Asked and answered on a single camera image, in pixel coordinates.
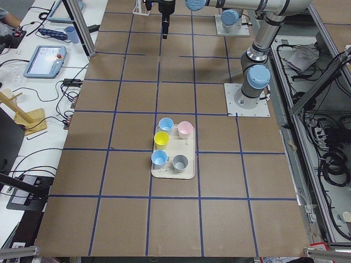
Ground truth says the near teach pendant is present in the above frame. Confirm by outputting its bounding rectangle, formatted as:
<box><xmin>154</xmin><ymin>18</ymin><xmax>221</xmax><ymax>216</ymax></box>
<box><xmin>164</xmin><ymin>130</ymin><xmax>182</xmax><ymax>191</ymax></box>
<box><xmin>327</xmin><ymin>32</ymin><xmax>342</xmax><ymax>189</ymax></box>
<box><xmin>24</xmin><ymin>45</ymin><xmax>67</xmax><ymax>79</ymax></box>

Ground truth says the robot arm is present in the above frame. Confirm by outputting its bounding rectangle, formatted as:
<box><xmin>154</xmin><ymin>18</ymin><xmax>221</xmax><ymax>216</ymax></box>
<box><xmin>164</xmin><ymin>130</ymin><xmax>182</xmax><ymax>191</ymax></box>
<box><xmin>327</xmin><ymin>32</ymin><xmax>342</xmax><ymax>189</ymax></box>
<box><xmin>221</xmin><ymin>8</ymin><xmax>250</xmax><ymax>36</ymax></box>
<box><xmin>185</xmin><ymin>0</ymin><xmax>311</xmax><ymax>110</ymax></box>

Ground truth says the black power adapter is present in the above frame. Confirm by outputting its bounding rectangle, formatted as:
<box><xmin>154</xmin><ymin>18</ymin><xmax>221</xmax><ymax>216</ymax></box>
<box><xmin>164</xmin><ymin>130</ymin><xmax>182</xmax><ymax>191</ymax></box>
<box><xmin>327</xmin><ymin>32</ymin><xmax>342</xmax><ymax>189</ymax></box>
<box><xmin>88</xmin><ymin>25</ymin><xmax>100</xmax><ymax>33</ymax></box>

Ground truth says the light blue cup front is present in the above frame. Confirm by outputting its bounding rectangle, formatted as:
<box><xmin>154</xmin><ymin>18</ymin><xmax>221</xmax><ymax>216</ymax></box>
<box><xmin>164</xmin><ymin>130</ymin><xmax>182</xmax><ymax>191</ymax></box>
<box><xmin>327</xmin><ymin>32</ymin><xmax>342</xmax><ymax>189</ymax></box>
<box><xmin>151</xmin><ymin>150</ymin><xmax>169</xmax><ymax>169</ymax></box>

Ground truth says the blue plaid folded umbrella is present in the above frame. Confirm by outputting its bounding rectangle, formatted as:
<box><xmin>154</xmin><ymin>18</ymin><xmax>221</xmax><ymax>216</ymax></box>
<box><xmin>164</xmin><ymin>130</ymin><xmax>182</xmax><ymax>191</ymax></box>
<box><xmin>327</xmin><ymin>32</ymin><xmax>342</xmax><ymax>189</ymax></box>
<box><xmin>38</xmin><ymin>28</ymin><xmax>68</xmax><ymax>41</ymax></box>

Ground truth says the blue cup on desk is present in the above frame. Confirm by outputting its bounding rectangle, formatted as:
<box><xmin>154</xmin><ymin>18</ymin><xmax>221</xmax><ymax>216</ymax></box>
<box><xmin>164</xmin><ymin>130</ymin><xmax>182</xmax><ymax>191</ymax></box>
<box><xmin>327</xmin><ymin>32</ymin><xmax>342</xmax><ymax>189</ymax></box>
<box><xmin>65</xmin><ymin>26</ymin><xmax>80</xmax><ymax>44</ymax></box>

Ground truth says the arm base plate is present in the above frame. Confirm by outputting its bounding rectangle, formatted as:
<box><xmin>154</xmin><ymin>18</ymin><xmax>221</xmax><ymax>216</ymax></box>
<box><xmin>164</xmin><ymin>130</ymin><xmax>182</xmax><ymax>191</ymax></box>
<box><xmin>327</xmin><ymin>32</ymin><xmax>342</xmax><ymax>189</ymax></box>
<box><xmin>214</xmin><ymin>15</ymin><xmax>250</xmax><ymax>37</ymax></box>
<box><xmin>224</xmin><ymin>83</ymin><xmax>270</xmax><ymax>118</ymax></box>

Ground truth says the light blue cup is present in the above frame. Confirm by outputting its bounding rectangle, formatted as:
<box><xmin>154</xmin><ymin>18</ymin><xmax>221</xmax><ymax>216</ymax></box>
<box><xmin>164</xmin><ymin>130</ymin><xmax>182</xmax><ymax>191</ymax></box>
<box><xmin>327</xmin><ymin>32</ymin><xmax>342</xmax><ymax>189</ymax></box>
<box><xmin>158</xmin><ymin>117</ymin><xmax>174</xmax><ymax>135</ymax></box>
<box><xmin>151</xmin><ymin>150</ymin><xmax>169</xmax><ymax>169</ymax></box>

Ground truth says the person at desk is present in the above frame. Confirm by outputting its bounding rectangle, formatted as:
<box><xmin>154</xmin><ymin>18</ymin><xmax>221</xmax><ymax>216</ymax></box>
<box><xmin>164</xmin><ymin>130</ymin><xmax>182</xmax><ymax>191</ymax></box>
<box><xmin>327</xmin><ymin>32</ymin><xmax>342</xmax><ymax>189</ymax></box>
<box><xmin>0</xmin><ymin>8</ymin><xmax>21</xmax><ymax>36</ymax></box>

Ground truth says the teach pendant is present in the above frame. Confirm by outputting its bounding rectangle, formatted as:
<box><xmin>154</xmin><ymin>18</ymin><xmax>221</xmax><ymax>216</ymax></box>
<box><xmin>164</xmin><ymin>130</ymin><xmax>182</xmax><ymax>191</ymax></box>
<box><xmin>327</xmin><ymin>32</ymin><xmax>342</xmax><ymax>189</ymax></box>
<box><xmin>24</xmin><ymin>45</ymin><xmax>67</xmax><ymax>79</ymax></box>
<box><xmin>47</xmin><ymin>1</ymin><xmax>72</xmax><ymax>24</ymax></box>

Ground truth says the yellow plastic cup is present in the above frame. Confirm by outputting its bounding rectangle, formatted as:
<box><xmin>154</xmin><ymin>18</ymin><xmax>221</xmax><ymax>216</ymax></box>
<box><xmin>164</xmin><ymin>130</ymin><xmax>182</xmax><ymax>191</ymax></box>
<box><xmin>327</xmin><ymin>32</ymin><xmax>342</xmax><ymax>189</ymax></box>
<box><xmin>154</xmin><ymin>131</ymin><xmax>169</xmax><ymax>150</ymax></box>

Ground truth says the aluminium frame post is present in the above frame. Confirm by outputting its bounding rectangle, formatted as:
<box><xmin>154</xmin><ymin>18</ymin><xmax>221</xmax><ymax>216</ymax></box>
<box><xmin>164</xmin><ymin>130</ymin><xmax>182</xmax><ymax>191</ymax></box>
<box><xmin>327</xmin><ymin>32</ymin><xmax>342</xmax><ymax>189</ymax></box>
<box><xmin>63</xmin><ymin>0</ymin><xmax>96</xmax><ymax>58</ymax></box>

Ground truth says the pink plastic cup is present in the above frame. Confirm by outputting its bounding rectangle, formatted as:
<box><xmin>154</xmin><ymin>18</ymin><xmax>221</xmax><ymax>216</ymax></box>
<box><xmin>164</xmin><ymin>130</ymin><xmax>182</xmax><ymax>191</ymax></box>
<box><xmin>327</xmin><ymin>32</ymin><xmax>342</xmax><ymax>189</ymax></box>
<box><xmin>178</xmin><ymin>121</ymin><xmax>193</xmax><ymax>139</ymax></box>

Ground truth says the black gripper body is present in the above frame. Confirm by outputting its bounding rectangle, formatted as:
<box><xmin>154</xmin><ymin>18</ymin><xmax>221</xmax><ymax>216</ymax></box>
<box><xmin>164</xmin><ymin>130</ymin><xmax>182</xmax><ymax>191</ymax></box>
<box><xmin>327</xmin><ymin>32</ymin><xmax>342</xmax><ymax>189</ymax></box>
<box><xmin>158</xmin><ymin>0</ymin><xmax>176</xmax><ymax>24</ymax></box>

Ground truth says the light blue cup rear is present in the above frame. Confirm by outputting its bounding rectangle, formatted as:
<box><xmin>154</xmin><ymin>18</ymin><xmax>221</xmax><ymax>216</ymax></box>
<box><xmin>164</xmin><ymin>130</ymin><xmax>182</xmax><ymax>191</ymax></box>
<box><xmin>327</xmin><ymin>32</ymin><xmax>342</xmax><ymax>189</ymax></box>
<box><xmin>158</xmin><ymin>117</ymin><xmax>174</xmax><ymax>135</ymax></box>

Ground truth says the black monitor stand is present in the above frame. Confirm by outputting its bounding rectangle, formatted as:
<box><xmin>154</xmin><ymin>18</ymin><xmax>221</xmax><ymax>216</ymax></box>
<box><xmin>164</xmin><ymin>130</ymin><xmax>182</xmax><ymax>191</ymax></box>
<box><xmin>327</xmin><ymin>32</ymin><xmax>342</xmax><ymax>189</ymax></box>
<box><xmin>1</xmin><ymin>110</ymin><xmax>54</xmax><ymax>211</ymax></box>

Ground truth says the wooden stand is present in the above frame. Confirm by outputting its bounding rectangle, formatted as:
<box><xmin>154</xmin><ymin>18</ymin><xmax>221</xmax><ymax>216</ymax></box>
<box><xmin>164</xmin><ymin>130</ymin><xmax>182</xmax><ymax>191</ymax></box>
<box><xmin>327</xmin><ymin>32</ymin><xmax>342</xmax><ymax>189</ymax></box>
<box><xmin>1</xmin><ymin>92</ymin><xmax>47</xmax><ymax>136</ymax></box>

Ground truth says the far teach pendant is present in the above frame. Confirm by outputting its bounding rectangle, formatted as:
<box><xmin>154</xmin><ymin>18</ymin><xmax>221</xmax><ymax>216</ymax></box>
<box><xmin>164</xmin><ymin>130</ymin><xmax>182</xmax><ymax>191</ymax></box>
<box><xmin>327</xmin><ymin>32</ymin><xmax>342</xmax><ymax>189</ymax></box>
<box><xmin>47</xmin><ymin>1</ymin><xmax>72</xmax><ymax>24</ymax></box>

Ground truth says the grey plastic cup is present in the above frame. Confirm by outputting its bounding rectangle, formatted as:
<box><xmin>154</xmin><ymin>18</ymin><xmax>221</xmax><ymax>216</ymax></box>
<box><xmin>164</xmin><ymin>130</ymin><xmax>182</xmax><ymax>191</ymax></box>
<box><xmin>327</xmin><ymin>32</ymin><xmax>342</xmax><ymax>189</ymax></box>
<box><xmin>172</xmin><ymin>155</ymin><xmax>189</xmax><ymax>173</ymax></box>

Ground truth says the beige plastic tray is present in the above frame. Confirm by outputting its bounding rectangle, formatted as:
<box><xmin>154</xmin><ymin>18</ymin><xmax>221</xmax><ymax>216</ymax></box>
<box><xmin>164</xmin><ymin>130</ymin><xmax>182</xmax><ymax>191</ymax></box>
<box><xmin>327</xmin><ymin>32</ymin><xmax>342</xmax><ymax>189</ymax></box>
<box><xmin>151</xmin><ymin>124</ymin><xmax>196</xmax><ymax>179</ymax></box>

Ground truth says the white wire cup rack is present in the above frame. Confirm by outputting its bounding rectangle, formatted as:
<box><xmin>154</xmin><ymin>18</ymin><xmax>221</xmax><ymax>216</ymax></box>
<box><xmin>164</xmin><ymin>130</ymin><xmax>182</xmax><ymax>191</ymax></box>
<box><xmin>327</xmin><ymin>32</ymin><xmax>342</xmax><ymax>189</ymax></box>
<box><xmin>132</xmin><ymin>0</ymin><xmax>150</xmax><ymax>16</ymax></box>

